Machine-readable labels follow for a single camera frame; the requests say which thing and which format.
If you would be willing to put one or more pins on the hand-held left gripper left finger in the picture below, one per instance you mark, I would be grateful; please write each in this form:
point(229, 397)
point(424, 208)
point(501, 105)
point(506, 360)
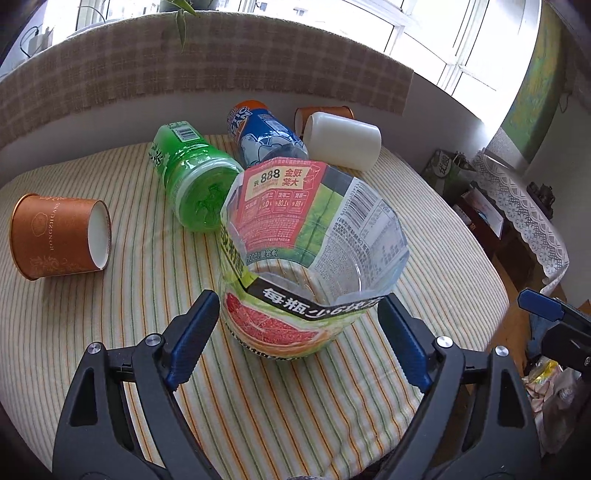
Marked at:
point(184, 355)

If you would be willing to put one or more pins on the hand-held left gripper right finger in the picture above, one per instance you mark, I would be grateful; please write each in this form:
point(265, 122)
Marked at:
point(411, 355)

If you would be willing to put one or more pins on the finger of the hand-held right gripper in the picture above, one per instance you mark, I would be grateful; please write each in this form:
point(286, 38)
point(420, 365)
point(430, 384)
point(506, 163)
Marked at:
point(540, 302)

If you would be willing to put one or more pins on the clear cut-bottle cup grapefruit label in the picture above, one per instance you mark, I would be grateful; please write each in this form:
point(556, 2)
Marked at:
point(277, 325)

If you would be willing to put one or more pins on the orange paper cup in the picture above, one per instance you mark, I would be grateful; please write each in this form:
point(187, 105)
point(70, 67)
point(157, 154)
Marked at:
point(51, 235)
point(332, 110)

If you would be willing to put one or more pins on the green cut-bottle cup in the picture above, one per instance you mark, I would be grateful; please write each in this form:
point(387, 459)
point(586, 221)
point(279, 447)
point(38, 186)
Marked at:
point(184, 161)

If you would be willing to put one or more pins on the white plastic cup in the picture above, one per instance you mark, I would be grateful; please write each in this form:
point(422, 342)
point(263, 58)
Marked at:
point(344, 138)

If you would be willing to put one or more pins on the blue cut-bottle cup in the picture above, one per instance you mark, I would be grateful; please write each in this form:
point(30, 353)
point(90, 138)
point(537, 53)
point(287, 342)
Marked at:
point(261, 134)

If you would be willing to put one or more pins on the dark wooden cabinet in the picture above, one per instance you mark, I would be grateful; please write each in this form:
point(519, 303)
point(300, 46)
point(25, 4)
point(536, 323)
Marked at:
point(508, 251)

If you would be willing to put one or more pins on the striped tablecloth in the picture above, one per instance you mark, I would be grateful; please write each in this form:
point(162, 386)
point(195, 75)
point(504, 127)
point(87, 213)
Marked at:
point(138, 290)

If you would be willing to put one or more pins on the side table with lace cloth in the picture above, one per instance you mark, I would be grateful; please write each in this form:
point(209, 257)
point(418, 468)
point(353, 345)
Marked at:
point(531, 217)

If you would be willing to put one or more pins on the crumpled plastic bag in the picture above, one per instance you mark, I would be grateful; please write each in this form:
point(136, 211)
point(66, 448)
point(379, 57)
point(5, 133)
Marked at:
point(549, 392)

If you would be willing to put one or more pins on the dark figurine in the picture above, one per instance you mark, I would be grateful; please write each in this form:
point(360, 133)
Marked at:
point(540, 196)

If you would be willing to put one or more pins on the green paper bag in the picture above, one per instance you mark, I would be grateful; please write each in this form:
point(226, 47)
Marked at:
point(455, 175)

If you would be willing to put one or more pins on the beige checked cloth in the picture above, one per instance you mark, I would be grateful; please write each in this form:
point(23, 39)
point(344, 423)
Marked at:
point(138, 78)

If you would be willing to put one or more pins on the green potted plant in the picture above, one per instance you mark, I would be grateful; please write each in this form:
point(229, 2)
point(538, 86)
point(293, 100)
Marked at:
point(179, 23)

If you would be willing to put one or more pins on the white charger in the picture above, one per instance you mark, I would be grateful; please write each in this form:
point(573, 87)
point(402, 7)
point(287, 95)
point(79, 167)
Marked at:
point(39, 42)

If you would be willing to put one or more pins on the green wall painting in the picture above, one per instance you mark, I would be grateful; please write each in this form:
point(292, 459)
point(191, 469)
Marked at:
point(540, 92)

